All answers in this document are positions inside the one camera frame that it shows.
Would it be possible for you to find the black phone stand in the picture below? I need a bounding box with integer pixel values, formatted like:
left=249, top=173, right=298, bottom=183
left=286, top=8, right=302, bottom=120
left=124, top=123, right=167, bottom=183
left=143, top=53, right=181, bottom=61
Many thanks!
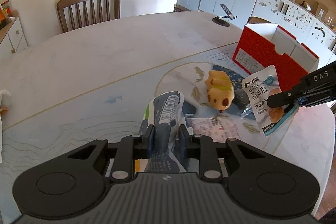
left=212, top=4, right=238, bottom=28

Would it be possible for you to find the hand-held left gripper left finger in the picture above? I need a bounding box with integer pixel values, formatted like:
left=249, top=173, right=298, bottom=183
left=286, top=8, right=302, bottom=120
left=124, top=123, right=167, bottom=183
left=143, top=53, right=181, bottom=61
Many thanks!
left=66, top=124, right=156, bottom=180

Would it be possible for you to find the pink bread packet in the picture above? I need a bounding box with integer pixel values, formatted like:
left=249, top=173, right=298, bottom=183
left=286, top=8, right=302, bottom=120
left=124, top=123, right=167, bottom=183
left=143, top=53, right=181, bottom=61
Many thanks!
left=190, top=115, right=240, bottom=146

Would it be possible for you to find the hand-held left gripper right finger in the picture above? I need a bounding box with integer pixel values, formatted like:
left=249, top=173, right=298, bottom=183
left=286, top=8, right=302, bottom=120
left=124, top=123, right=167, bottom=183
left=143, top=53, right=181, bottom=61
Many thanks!
left=178, top=124, right=265, bottom=180

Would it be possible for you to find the white marble desktop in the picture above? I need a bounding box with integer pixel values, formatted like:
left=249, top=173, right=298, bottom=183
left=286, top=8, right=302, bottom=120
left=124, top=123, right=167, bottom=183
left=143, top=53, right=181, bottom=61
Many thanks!
left=0, top=11, right=335, bottom=222

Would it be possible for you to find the red cardboard box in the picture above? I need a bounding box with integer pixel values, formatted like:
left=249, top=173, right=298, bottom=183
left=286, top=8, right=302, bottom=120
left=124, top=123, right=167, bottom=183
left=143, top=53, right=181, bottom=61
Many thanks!
left=232, top=23, right=319, bottom=92

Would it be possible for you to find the white side cabinet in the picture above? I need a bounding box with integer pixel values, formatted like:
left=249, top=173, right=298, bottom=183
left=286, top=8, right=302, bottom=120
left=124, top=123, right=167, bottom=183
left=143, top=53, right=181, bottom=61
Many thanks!
left=0, top=10, right=28, bottom=54

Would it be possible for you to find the large orange snack bag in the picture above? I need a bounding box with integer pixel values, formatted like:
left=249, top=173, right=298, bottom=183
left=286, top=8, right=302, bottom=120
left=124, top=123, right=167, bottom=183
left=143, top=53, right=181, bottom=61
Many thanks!
left=0, top=4, right=7, bottom=28

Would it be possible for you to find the white blue food pouch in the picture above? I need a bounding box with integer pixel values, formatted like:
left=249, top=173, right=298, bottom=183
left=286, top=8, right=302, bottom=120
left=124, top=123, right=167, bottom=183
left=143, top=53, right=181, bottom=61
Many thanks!
left=241, top=65, right=300, bottom=138

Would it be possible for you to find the person's dark clothing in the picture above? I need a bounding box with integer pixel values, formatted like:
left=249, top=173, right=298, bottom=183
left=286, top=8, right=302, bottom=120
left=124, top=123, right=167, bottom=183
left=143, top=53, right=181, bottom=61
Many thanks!
left=319, top=203, right=336, bottom=224

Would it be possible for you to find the dark blue snack bag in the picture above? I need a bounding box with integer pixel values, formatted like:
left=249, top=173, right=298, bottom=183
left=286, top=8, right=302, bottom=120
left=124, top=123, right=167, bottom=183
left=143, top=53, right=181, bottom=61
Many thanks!
left=135, top=91, right=196, bottom=173

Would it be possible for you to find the yellow plush toy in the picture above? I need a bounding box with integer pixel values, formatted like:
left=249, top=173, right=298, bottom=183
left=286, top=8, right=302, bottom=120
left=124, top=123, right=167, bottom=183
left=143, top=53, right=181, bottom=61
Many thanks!
left=205, top=70, right=235, bottom=112

